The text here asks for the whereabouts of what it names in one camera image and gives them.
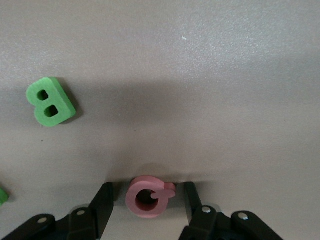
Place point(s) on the green letter B block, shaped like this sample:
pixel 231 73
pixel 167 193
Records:
pixel 62 100

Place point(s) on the pink letter Q block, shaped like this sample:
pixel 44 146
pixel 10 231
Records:
pixel 132 200

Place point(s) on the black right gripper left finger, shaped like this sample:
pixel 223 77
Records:
pixel 95 217

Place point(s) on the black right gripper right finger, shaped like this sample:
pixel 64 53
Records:
pixel 202 225

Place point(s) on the green letter N block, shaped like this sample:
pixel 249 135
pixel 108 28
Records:
pixel 3 197

